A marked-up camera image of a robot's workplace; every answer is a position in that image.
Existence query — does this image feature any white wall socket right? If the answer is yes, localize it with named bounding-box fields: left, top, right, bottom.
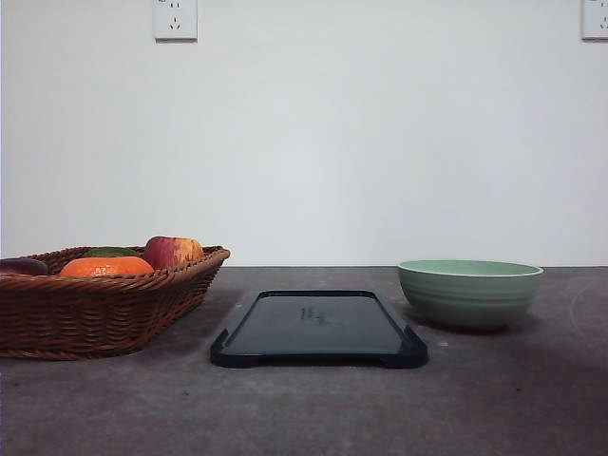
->
left=580, top=0, right=608, bottom=43

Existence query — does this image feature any brown wicker basket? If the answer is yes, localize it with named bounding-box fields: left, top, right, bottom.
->
left=0, top=245, right=230, bottom=360

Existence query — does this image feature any green avocado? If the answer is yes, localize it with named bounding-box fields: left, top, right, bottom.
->
left=83, top=246, right=139, bottom=257

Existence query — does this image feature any white wall socket left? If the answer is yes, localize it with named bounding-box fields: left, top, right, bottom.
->
left=152, top=0, right=199, bottom=45

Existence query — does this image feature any red yellow apple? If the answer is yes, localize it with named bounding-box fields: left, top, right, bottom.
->
left=145, top=236, right=204, bottom=270

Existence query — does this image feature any dark teal rectangular tray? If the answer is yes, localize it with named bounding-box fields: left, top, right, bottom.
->
left=211, top=290, right=428, bottom=369

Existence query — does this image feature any orange mandarin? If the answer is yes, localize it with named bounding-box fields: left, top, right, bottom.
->
left=60, top=256, right=155, bottom=276

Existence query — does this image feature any white wall socket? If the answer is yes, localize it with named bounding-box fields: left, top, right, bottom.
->
left=152, top=0, right=199, bottom=45
left=580, top=0, right=608, bottom=43

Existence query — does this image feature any dark purple plum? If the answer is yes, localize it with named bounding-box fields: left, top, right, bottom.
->
left=0, top=257, right=48, bottom=276

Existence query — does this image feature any light green bowl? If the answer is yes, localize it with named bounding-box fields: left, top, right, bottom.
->
left=397, top=258, right=544, bottom=326

